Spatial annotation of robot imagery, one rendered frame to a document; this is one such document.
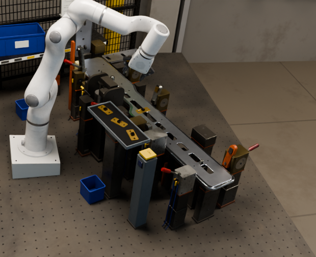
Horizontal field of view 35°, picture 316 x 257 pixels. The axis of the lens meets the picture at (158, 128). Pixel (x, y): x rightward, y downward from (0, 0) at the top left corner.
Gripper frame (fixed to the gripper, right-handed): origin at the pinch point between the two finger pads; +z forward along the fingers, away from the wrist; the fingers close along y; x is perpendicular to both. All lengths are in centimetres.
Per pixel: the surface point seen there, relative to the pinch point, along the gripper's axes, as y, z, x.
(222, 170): 60, 12, -25
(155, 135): 22.9, 15.7, -17.2
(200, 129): 50, 19, 4
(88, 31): -22, 47, 78
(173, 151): 36.8, 22.8, -15.6
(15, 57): -58, 68, 50
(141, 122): 16.9, 23.9, -4.1
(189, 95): 64, 66, 86
